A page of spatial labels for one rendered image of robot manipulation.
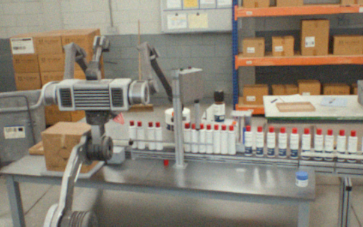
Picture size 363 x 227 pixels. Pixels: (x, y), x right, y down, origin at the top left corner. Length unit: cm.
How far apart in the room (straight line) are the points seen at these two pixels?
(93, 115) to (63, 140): 57
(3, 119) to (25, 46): 163
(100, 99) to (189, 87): 67
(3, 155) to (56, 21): 323
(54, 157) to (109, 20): 485
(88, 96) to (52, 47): 399
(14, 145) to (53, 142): 230
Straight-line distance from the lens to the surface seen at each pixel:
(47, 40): 645
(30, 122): 517
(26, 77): 665
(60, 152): 305
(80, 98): 249
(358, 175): 306
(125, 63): 771
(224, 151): 308
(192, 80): 288
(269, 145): 302
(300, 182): 277
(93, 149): 256
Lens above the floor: 204
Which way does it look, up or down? 17 degrees down
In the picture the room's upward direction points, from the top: 3 degrees counter-clockwise
